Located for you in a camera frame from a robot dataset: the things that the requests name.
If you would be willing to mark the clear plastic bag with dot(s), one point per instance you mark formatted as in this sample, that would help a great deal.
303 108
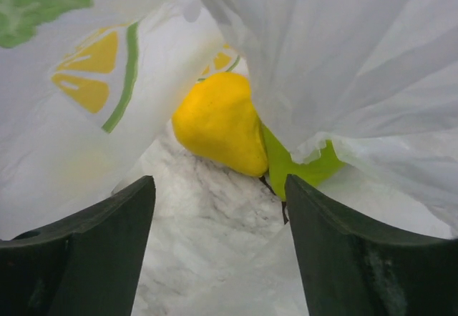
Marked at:
86 85

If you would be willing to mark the yellow fake fruit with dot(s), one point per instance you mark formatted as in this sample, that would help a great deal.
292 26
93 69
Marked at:
217 121

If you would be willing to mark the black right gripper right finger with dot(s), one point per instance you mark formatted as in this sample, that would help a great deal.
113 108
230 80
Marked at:
352 264

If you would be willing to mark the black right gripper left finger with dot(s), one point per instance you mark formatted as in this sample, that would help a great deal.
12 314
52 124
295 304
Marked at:
88 263

